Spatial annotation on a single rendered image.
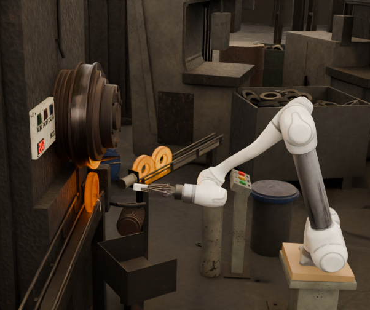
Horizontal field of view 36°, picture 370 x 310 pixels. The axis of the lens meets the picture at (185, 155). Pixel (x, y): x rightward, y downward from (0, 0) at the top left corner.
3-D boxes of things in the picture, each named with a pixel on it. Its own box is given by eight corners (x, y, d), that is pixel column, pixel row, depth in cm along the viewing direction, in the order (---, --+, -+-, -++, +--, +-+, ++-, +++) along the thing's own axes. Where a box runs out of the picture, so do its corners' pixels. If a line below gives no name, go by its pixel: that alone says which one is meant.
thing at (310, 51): (314, 118, 725) (322, 31, 691) (364, 142, 625) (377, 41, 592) (276, 120, 710) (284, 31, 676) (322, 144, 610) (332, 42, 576)
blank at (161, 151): (149, 151, 311) (153, 152, 309) (167, 142, 322) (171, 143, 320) (151, 176, 317) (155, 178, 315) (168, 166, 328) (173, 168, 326)
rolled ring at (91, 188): (98, 166, 267) (91, 166, 267) (91, 180, 249) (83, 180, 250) (99, 203, 273) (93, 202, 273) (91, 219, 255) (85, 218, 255)
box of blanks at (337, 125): (249, 196, 463) (255, 104, 439) (222, 163, 540) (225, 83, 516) (364, 189, 485) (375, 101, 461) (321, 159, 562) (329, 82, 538)
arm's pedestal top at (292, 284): (338, 258, 299) (340, 251, 298) (356, 290, 269) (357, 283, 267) (278, 256, 299) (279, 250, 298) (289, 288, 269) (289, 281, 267)
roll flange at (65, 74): (48, 182, 235) (42, 70, 221) (74, 149, 280) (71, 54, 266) (72, 183, 235) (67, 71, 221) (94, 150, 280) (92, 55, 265)
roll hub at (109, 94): (100, 155, 241) (99, 91, 232) (111, 138, 267) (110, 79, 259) (113, 156, 240) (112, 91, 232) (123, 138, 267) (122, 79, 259)
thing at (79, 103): (72, 183, 235) (67, 71, 221) (94, 150, 280) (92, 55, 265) (87, 184, 235) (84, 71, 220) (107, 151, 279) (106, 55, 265)
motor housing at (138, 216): (116, 307, 305) (115, 216, 288) (122, 285, 326) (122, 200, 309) (140, 308, 304) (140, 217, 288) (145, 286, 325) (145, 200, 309)
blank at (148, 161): (130, 160, 300) (134, 161, 298) (149, 151, 311) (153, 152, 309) (132, 186, 306) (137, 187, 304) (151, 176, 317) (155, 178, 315)
